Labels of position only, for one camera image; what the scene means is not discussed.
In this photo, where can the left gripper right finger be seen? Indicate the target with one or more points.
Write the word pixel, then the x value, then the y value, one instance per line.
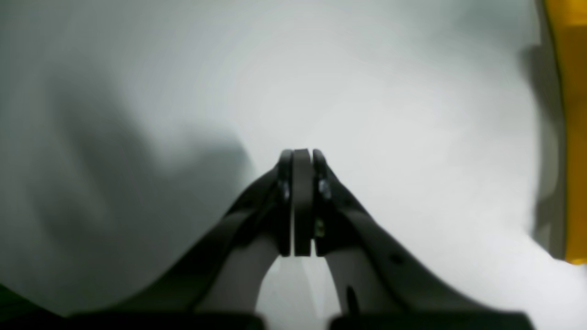
pixel 379 284

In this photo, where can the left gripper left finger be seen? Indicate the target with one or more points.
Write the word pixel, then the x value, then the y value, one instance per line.
pixel 215 286

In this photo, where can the orange T-shirt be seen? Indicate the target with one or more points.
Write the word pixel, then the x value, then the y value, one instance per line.
pixel 568 24

